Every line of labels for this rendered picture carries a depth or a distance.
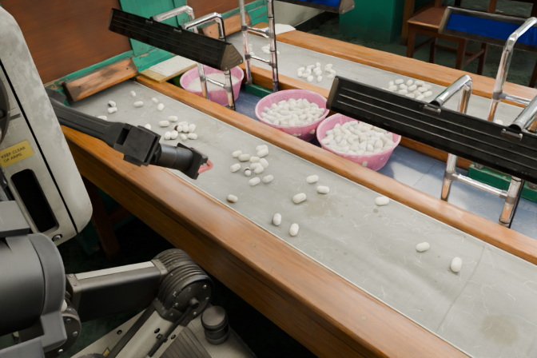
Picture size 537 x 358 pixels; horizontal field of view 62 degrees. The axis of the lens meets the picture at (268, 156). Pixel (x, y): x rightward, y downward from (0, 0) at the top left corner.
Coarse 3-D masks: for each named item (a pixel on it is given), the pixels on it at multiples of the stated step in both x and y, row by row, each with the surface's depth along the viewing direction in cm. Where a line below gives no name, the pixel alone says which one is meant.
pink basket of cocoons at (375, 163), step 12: (324, 120) 152; (336, 120) 155; (348, 120) 156; (324, 132) 152; (396, 144) 138; (348, 156) 135; (360, 156) 134; (372, 156) 134; (384, 156) 138; (372, 168) 141
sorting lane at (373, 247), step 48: (144, 96) 184; (192, 144) 152; (240, 144) 150; (240, 192) 130; (288, 192) 128; (336, 192) 126; (288, 240) 113; (336, 240) 112; (384, 240) 110; (432, 240) 109; (480, 240) 108; (384, 288) 99; (432, 288) 98; (480, 288) 97; (528, 288) 96; (480, 336) 88; (528, 336) 87
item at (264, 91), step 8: (240, 0) 170; (272, 0) 160; (240, 8) 172; (272, 8) 161; (240, 16) 174; (272, 16) 163; (272, 24) 165; (256, 32) 172; (264, 32) 170; (272, 32) 166; (248, 40) 180; (272, 40) 168; (248, 48) 181; (272, 48) 170; (248, 56) 182; (272, 56) 172; (248, 64) 185; (272, 64) 174; (248, 72) 187; (272, 72) 176; (248, 80) 189; (272, 80) 178; (248, 88) 192; (256, 88) 188; (264, 88) 187; (264, 96) 187
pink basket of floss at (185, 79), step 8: (208, 72) 198; (216, 72) 199; (232, 72) 196; (240, 72) 191; (184, 80) 190; (192, 80) 195; (240, 80) 182; (184, 88) 181; (200, 96) 180; (216, 96) 179; (224, 96) 181; (224, 104) 184
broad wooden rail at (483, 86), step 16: (288, 32) 223; (304, 32) 221; (304, 48) 210; (320, 48) 204; (336, 48) 202; (352, 48) 201; (368, 48) 199; (368, 64) 190; (384, 64) 185; (400, 64) 184; (416, 64) 183; (432, 64) 182; (432, 80) 173; (448, 80) 170; (480, 80) 168; (480, 96) 163; (528, 96) 156
